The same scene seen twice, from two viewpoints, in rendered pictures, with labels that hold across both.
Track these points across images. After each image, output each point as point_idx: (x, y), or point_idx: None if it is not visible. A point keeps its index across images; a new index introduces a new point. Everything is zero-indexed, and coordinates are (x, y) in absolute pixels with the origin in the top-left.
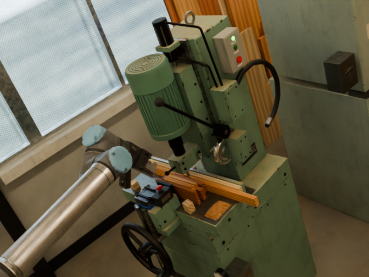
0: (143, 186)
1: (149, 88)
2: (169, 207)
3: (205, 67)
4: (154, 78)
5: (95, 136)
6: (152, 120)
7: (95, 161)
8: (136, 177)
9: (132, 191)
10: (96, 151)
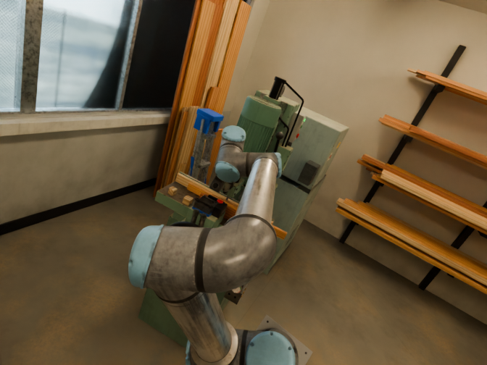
0: (178, 195)
1: (267, 122)
2: (219, 219)
3: (284, 129)
4: (275, 116)
5: (242, 135)
6: (248, 146)
7: (251, 156)
8: (168, 185)
9: (169, 195)
10: (239, 148)
